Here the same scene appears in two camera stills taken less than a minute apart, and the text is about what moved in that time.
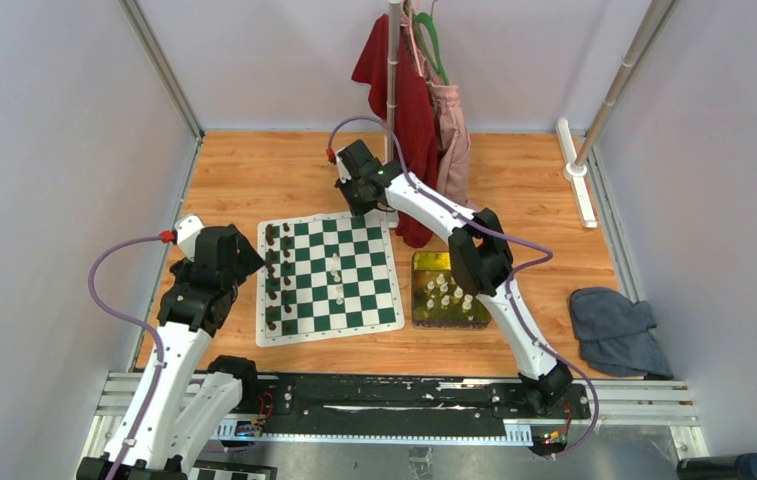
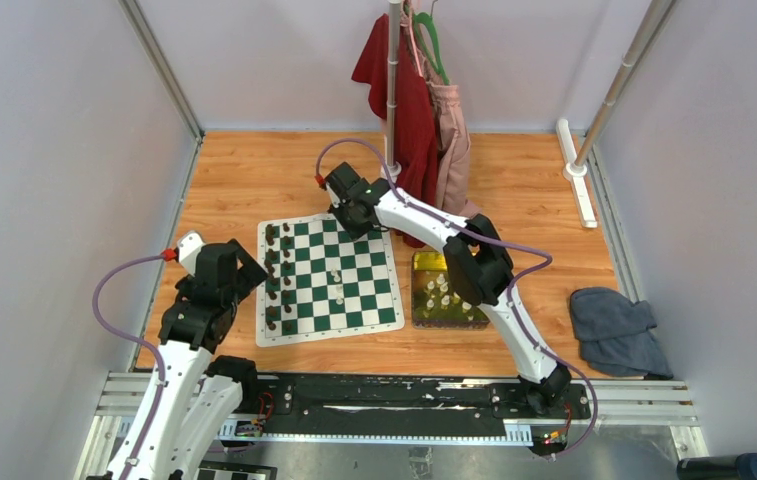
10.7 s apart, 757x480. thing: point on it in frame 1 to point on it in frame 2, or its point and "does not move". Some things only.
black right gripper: [358, 209] to [356, 233]
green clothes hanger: [440, 69] does not move
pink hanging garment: [450, 131] does not move
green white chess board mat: [325, 277] does not move
